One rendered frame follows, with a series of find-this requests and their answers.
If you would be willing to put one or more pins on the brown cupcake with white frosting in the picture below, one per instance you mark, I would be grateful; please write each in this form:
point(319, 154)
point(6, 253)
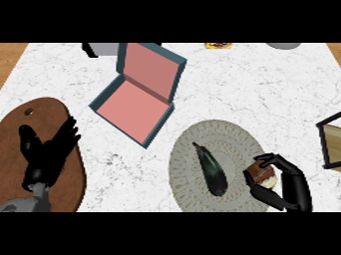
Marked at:
point(263, 176)

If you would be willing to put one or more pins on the yellow patterned packet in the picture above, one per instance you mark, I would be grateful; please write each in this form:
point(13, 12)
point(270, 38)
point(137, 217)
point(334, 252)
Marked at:
point(219, 45)

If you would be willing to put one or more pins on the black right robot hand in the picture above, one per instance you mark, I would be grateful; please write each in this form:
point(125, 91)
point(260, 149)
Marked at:
point(291, 186)

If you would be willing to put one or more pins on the grey round bowl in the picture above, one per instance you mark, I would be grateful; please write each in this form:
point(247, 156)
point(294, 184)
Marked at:
point(284, 46)

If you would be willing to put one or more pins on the round beige woven placemat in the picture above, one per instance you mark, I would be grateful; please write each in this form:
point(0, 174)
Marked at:
point(202, 159)

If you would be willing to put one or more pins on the dark purple eggplant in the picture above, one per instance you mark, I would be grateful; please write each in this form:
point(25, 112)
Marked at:
point(213, 171)

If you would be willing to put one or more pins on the open teal and pink box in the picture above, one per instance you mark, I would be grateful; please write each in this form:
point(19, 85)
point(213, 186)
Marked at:
point(139, 93)

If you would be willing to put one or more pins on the brown wooden cutting board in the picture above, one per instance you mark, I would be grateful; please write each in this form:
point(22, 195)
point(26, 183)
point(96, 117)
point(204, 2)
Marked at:
point(12, 149)

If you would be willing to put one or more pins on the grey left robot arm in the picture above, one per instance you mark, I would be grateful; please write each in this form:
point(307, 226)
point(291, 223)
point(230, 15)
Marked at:
point(31, 201)

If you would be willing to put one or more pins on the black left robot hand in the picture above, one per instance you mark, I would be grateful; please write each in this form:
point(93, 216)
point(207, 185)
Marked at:
point(50, 152)

